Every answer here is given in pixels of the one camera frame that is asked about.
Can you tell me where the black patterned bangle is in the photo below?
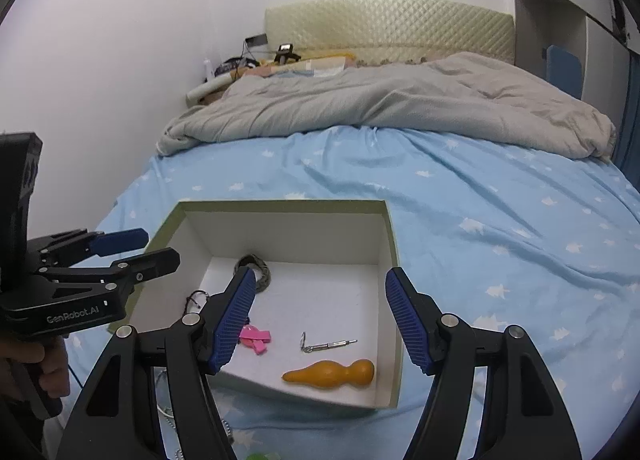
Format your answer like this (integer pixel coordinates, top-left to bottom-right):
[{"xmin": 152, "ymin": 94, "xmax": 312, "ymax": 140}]
[{"xmin": 234, "ymin": 253, "xmax": 271, "ymax": 293}]

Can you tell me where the pink hair clip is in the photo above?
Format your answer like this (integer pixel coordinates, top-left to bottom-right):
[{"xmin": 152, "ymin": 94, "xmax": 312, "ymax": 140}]
[{"xmin": 239, "ymin": 325, "xmax": 271, "ymax": 355}]

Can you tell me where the small silver clasp pin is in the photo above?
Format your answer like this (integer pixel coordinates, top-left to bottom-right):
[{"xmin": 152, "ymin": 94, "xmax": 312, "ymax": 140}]
[{"xmin": 299, "ymin": 332, "xmax": 358, "ymax": 354}]

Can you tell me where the orange wooden gourd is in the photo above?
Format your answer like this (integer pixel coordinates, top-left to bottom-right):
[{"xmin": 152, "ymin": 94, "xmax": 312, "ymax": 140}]
[{"xmin": 282, "ymin": 359, "xmax": 375, "ymax": 390}]

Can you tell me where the green crochet hair clip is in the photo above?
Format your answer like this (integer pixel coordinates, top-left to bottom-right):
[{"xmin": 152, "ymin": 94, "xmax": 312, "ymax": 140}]
[{"xmin": 245, "ymin": 452, "xmax": 282, "ymax": 460}]

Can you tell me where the person's left hand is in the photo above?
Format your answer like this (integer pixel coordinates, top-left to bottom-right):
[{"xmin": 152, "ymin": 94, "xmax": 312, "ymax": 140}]
[{"xmin": 0, "ymin": 337, "xmax": 72, "ymax": 404}]

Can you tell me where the white paper roll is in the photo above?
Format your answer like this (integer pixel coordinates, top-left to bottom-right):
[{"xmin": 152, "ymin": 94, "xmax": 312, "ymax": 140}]
[{"xmin": 186, "ymin": 72, "xmax": 239, "ymax": 107}]

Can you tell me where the cardboard box bedside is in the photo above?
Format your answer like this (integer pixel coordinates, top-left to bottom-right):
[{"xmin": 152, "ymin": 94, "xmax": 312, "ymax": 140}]
[{"xmin": 198, "ymin": 90, "xmax": 226, "ymax": 106}]

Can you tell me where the light blue bed sheet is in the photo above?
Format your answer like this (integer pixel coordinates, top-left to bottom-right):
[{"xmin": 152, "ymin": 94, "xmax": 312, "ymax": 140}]
[{"xmin": 64, "ymin": 124, "xmax": 640, "ymax": 460}]

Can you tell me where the white plastic bottle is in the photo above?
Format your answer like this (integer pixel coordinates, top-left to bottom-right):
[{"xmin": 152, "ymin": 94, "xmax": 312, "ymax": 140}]
[{"xmin": 203, "ymin": 58, "xmax": 215, "ymax": 82}]

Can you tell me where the green cardboard box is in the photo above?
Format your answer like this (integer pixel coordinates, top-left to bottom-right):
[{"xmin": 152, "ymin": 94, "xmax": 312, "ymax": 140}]
[{"xmin": 125, "ymin": 200, "xmax": 402, "ymax": 409}]

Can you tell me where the blue curtain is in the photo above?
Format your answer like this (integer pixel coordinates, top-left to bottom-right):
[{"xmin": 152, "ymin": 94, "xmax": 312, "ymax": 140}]
[{"xmin": 614, "ymin": 57, "xmax": 640, "ymax": 186}]

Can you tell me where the grey duvet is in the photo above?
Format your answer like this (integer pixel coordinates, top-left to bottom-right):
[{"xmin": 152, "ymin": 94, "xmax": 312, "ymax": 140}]
[{"xmin": 156, "ymin": 52, "xmax": 616, "ymax": 159}]

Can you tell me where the cream quilted headboard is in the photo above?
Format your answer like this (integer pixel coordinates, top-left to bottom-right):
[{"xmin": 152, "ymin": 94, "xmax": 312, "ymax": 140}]
[{"xmin": 265, "ymin": 0, "xmax": 515, "ymax": 65}]

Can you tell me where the blue chair back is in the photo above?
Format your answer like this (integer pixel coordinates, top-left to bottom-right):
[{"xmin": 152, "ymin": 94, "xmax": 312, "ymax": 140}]
[{"xmin": 546, "ymin": 44, "xmax": 582, "ymax": 100}]

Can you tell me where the grey wardrobe cabinet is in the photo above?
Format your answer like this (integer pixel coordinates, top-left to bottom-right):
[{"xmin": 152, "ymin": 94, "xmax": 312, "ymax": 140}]
[{"xmin": 514, "ymin": 0, "xmax": 639, "ymax": 127}]

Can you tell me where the small black camera device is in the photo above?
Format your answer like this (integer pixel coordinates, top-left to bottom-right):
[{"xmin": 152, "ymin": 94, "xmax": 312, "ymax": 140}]
[{"xmin": 273, "ymin": 43, "xmax": 300, "ymax": 66}]

